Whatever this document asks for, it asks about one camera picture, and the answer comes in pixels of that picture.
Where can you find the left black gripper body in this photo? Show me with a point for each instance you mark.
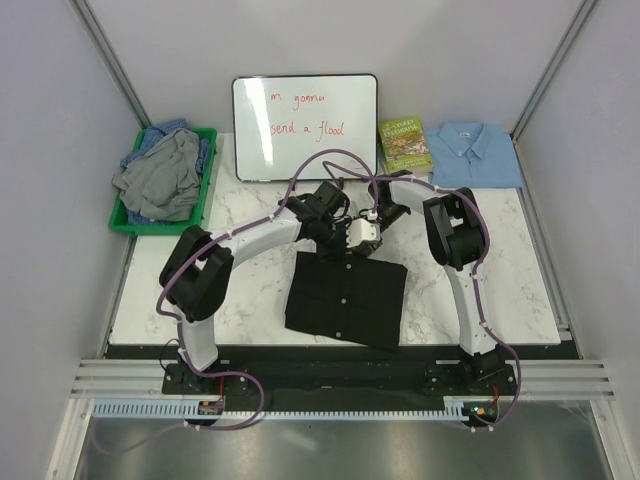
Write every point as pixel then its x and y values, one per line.
pixel 328 237

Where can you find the white whiteboard with red writing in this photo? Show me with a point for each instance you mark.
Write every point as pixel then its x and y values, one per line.
pixel 281 121

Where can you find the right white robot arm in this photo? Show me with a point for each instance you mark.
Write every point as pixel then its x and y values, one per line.
pixel 458 240

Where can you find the grey crumpled shirt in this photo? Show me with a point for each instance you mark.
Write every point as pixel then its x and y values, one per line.
pixel 163 184

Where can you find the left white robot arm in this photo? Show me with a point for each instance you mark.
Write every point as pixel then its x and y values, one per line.
pixel 196 276

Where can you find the green treehouse book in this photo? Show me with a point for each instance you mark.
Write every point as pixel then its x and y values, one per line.
pixel 404 147

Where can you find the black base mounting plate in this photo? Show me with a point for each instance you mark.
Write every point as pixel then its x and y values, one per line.
pixel 344 378

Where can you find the folded light blue shirt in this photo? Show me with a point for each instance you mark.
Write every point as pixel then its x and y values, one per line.
pixel 475 155

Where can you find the blue checked shirt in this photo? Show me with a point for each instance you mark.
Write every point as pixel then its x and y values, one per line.
pixel 153 135

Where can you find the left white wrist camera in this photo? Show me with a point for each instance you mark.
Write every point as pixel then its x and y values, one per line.
pixel 362 232

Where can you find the green plastic bin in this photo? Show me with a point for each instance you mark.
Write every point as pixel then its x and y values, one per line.
pixel 118 220

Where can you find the light blue cable duct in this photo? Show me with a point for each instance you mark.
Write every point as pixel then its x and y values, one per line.
pixel 197 409

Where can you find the black long sleeve shirt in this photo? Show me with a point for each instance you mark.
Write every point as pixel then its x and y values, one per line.
pixel 353 299

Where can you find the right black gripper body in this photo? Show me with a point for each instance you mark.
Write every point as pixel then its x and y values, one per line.
pixel 387 213

